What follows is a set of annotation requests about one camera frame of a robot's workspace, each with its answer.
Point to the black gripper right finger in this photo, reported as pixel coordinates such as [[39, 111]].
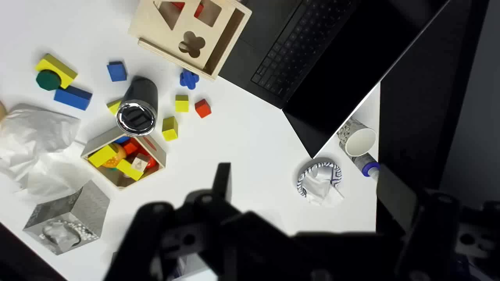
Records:
[[429, 245]]

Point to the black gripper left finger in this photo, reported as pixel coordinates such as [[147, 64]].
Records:
[[140, 242]]

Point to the wooden tray of blocks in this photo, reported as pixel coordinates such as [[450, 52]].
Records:
[[123, 159]]

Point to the silver tissue box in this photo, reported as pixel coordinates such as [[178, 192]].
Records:
[[68, 222]]

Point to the yellow block near tray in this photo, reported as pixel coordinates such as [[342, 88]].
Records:
[[168, 128]]

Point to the black steel tumbler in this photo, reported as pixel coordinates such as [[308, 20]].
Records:
[[137, 111]]

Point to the yellow cube block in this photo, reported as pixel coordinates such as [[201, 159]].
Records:
[[181, 103]]

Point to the red cube block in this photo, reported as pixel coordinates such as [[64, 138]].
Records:
[[203, 108]]

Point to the crumpled clear plastic bag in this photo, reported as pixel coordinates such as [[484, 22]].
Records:
[[39, 153]]

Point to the blue flower shaped block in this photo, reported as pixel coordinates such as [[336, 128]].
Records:
[[189, 80]]

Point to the blue rectangular block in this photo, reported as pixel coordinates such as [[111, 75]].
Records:
[[73, 97]]

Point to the small blue cube block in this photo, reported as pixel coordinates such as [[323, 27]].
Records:
[[117, 70]]

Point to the yellow rectangular block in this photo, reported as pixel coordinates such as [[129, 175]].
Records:
[[62, 70]]

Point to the green round block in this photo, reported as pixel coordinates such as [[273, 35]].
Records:
[[47, 80]]

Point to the wooden shape sorter box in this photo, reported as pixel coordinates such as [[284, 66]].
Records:
[[195, 35]]

